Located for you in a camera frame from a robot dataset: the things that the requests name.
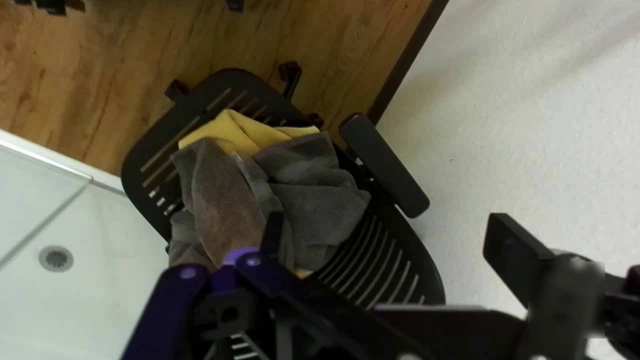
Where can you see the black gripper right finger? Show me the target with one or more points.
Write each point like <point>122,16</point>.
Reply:
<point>533,267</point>

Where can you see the round metal shower drain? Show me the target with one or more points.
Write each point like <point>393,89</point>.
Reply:
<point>55,258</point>

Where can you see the fixed glass shower panel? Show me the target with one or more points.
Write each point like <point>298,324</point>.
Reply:
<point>27,200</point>

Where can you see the yellow towel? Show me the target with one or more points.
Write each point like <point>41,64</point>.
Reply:
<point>233,133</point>

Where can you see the grey brown fleece towel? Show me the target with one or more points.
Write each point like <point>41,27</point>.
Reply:
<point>313,200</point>

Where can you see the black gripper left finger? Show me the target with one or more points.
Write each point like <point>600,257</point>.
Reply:
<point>276,233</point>

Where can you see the white shower threshold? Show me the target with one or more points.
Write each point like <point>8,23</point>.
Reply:
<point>41,154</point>

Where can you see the black mesh office chair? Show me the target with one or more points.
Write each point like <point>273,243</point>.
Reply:
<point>386,260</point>

